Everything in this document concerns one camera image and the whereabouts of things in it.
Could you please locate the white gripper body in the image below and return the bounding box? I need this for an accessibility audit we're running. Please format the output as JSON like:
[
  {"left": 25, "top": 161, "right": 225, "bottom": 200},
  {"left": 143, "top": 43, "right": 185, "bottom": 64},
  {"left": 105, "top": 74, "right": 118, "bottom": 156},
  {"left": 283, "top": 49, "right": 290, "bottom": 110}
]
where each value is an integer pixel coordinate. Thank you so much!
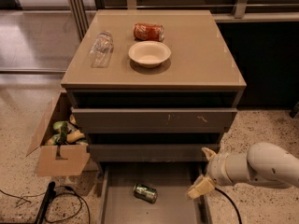
[{"left": 206, "top": 153, "right": 249, "bottom": 186}]

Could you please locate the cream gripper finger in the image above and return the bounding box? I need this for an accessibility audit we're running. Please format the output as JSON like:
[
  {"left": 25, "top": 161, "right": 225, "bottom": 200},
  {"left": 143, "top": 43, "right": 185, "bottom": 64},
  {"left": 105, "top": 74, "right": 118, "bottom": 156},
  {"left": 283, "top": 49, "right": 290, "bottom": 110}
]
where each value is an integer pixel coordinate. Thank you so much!
[
  {"left": 187, "top": 175, "right": 215, "bottom": 200},
  {"left": 202, "top": 147, "right": 216, "bottom": 161}
]

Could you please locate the green soda can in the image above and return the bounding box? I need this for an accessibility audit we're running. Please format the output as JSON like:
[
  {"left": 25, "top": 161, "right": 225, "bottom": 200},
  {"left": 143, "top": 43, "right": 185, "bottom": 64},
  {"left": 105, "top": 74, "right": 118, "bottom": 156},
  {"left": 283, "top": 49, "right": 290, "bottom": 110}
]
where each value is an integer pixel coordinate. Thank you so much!
[{"left": 134, "top": 184, "right": 158, "bottom": 203}]

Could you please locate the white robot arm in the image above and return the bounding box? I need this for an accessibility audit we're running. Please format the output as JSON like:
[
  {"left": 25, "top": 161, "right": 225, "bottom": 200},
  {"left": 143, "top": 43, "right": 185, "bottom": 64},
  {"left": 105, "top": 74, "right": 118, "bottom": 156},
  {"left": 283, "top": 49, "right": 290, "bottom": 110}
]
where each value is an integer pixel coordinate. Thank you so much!
[{"left": 187, "top": 142, "right": 299, "bottom": 200}]

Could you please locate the grey open bottom drawer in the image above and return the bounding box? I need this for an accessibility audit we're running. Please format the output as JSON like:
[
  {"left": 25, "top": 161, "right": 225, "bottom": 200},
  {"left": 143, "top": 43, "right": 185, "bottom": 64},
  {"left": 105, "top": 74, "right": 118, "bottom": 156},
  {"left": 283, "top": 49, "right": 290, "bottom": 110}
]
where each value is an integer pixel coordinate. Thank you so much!
[{"left": 97, "top": 162, "right": 211, "bottom": 224}]

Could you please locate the grey drawer cabinet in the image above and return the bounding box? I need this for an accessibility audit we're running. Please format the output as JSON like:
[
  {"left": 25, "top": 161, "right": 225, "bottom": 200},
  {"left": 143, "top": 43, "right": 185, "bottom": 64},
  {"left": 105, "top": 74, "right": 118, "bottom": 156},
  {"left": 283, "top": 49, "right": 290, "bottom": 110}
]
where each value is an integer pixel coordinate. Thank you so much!
[{"left": 60, "top": 9, "right": 247, "bottom": 173}]

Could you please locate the grey middle drawer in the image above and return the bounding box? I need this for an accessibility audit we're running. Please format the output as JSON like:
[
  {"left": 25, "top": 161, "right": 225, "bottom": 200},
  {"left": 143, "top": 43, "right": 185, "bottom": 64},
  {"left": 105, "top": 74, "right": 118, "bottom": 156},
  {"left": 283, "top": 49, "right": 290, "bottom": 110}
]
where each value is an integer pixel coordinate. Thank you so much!
[{"left": 87, "top": 144, "right": 220, "bottom": 162}]

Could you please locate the grey top drawer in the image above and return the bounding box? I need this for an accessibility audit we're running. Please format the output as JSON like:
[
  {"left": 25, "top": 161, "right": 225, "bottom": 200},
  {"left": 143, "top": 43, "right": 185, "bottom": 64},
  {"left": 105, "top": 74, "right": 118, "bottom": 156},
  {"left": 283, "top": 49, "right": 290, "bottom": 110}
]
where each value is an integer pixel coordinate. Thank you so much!
[{"left": 73, "top": 108, "right": 237, "bottom": 133}]

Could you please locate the red soda can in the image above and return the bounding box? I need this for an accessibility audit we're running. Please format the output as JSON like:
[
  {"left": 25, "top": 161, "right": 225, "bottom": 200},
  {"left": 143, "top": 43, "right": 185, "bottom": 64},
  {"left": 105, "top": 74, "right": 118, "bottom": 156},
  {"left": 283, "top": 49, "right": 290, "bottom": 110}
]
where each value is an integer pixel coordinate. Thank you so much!
[{"left": 133, "top": 22, "right": 164, "bottom": 42}]

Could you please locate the white paper bowl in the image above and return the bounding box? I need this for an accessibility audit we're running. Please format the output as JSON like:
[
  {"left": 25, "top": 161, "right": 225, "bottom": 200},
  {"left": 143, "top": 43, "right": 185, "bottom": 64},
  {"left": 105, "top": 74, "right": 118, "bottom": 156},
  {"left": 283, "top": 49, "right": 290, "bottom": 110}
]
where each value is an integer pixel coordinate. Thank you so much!
[{"left": 128, "top": 41, "right": 171, "bottom": 68}]

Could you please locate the beige item in box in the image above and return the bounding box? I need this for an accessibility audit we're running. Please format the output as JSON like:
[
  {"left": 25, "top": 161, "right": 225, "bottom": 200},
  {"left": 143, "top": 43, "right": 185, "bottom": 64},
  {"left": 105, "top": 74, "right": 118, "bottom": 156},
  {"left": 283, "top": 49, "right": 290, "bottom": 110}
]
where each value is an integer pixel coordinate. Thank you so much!
[{"left": 66, "top": 130, "right": 85, "bottom": 144}]

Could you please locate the green snack bag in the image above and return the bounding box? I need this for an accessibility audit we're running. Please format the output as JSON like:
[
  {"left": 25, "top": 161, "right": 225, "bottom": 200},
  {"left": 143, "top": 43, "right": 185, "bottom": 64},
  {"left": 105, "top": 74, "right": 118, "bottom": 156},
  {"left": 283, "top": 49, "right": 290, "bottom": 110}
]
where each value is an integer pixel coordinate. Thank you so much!
[{"left": 45, "top": 121, "right": 72, "bottom": 146}]

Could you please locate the black bar on floor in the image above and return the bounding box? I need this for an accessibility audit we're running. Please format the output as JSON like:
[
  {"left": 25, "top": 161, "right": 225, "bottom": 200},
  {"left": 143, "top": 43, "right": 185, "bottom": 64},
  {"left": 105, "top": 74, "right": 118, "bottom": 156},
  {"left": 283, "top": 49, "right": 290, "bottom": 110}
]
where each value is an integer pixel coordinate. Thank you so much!
[{"left": 34, "top": 182, "right": 56, "bottom": 224}]

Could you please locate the brown cardboard box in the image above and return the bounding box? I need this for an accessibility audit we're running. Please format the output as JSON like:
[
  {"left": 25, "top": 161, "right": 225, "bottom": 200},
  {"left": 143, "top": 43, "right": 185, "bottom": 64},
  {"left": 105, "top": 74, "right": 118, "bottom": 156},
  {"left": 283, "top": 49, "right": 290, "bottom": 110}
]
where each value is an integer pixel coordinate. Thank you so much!
[{"left": 26, "top": 91, "right": 98, "bottom": 176}]

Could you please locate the black cable on right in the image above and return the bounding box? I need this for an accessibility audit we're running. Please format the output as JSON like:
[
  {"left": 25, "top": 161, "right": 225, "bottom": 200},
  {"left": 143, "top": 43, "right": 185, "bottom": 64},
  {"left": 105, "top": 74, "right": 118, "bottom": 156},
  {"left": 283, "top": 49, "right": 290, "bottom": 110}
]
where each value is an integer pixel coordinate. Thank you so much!
[{"left": 214, "top": 187, "right": 243, "bottom": 224}]

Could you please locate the black cable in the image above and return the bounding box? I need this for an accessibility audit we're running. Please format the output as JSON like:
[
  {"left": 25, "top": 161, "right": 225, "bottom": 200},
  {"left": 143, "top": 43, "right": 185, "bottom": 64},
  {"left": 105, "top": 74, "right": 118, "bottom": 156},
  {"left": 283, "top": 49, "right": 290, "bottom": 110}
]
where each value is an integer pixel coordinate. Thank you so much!
[
  {"left": 214, "top": 187, "right": 243, "bottom": 224},
  {"left": 0, "top": 186, "right": 92, "bottom": 224}
]

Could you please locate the metal window frame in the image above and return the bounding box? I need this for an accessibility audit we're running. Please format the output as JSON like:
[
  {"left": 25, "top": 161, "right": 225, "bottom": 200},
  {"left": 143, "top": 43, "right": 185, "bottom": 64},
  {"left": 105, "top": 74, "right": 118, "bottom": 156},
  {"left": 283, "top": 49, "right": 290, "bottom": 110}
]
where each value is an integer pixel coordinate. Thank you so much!
[{"left": 69, "top": 0, "right": 299, "bottom": 37}]

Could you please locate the black cable on left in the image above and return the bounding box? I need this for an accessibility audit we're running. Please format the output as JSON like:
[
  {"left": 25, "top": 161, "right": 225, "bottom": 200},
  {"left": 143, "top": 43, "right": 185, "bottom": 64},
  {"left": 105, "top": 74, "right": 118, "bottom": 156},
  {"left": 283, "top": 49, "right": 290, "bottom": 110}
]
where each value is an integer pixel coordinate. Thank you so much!
[{"left": 0, "top": 186, "right": 92, "bottom": 224}]

